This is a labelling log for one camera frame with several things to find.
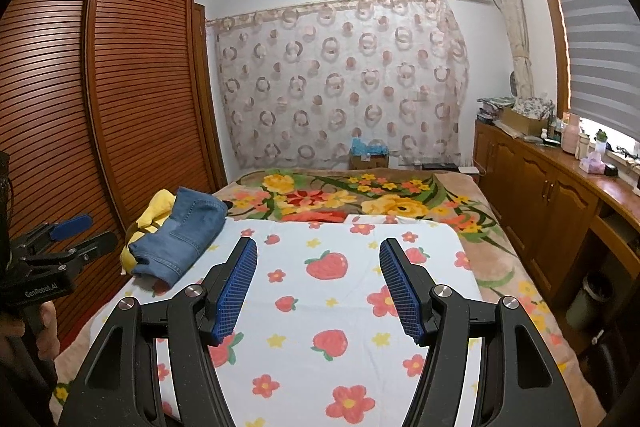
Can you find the open cardboard box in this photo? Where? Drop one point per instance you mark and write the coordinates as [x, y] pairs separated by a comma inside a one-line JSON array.
[[520, 123]]

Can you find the white strawberry print sheet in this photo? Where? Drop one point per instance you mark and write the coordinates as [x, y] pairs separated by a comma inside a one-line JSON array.
[[300, 307]]

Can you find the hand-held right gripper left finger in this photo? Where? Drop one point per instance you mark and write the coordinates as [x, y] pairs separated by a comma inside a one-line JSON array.
[[235, 292]]

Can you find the small grey oval mirror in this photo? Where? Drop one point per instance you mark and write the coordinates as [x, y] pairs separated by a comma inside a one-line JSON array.
[[515, 84]]

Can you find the person's left forearm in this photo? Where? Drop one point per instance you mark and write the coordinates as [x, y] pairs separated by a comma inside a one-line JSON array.
[[20, 387]]

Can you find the yellow plush toy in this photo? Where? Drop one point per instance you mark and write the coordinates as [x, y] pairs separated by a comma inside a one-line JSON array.
[[152, 208]]

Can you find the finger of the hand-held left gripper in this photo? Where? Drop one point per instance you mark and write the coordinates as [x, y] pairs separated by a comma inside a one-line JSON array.
[[95, 244], [72, 227]]

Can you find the grey striped window blind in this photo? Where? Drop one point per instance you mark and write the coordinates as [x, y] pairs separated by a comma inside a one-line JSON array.
[[600, 32]]

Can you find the small white jar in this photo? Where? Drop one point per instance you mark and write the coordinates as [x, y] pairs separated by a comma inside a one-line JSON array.
[[583, 146]]

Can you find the floral patterned cloth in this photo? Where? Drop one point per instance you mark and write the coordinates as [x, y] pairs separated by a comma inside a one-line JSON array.
[[535, 104]]

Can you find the floral blanket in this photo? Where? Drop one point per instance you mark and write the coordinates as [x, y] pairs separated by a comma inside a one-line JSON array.
[[400, 202]]

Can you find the circle-patterned sheer curtain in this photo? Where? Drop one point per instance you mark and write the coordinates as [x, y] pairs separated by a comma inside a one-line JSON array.
[[350, 82]]

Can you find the wooden sideboard cabinet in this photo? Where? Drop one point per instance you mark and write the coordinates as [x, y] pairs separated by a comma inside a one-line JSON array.
[[530, 187]]

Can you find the small potted plant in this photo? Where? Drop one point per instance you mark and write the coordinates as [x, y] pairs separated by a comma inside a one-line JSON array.
[[601, 139]]

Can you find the wooden louvered wardrobe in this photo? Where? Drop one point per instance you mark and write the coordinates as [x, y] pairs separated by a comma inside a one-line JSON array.
[[125, 82]]

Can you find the blue denim pants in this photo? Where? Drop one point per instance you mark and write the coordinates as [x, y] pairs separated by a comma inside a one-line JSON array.
[[185, 227]]

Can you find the grey waste bin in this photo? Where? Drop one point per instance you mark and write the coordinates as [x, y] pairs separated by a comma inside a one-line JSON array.
[[587, 307]]

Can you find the pink bottle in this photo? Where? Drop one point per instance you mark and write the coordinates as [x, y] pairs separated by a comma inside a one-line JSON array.
[[571, 137]]

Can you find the person's left hand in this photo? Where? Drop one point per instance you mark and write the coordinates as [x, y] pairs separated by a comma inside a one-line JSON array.
[[10, 332]]

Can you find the pink tissue pack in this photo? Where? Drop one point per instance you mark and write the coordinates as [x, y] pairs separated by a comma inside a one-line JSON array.
[[592, 163]]

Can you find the black flat device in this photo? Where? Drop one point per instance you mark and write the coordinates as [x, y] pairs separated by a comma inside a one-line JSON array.
[[440, 167]]

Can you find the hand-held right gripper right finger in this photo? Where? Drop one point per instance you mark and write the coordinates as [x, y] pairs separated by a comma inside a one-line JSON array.
[[402, 292]]

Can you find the beige tied curtain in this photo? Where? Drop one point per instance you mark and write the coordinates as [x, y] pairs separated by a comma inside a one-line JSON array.
[[515, 22]]

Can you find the small black box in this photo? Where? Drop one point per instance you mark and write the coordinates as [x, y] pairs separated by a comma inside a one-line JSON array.
[[610, 170]]

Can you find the cardboard box with blue cloth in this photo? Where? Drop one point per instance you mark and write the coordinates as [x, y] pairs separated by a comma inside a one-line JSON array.
[[367, 162]]

